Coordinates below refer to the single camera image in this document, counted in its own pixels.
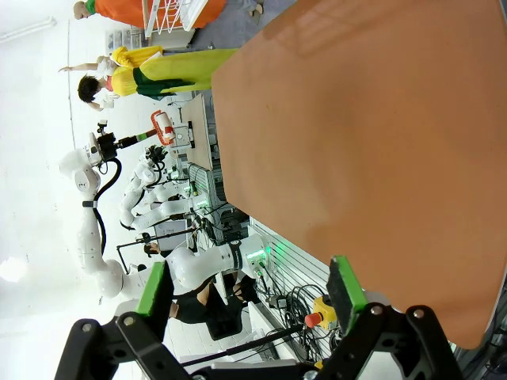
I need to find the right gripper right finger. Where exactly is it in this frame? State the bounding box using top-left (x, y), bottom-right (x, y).
top-left (312, 255), bottom-right (464, 380)

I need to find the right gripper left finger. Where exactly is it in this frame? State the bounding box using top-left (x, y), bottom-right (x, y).
top-left (54, 260), bottom-right (195, 380)

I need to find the white wire dish rack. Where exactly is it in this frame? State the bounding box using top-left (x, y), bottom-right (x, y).
top-left (141, 0), bottom-right (208, 40)

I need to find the yellow emergency stop button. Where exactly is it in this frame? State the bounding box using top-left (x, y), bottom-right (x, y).
top-left (303, 295), bottom-right (338, 330)

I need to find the laptop screen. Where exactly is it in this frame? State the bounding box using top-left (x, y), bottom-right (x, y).
top-left (153, 219), bottom-right (189, 251)

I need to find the white slotted panel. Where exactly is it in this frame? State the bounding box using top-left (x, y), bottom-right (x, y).
top-left (249, 217), bottom-right (334, 317)

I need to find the black rod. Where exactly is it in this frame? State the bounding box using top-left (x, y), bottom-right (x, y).
top-left (180, 324), bottom-right (306, 367)

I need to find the background black gripper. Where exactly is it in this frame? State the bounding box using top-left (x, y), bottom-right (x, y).
top-left (94, 120), bottom-right (120, 162)

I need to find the white box with dial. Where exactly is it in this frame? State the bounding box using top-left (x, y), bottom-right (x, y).
top-left (172, 124), bottom-right (195, 150)

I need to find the wooden background desk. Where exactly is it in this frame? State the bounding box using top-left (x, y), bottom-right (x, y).
top-left (185, 93), bottom-right (215, 171)

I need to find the person in yellow pineapple shirt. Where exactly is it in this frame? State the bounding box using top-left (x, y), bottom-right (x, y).
top-left (59, 45), bottom-right (238, 112)

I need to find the background storage shelf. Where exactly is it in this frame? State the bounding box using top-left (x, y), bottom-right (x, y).
top-left (103, 27), bottom-right (143, 51)

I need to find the person in orange top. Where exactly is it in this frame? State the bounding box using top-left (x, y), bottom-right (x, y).
top-left (73, 0), bottom-right (227, 29)

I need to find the ceiling light strip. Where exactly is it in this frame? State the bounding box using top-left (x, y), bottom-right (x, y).
top-left (0, 17), bottom-right (56, 44)

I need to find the black cable bundle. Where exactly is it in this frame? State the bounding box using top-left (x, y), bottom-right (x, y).
top-left (253, 268), bottom-right (345, 361)

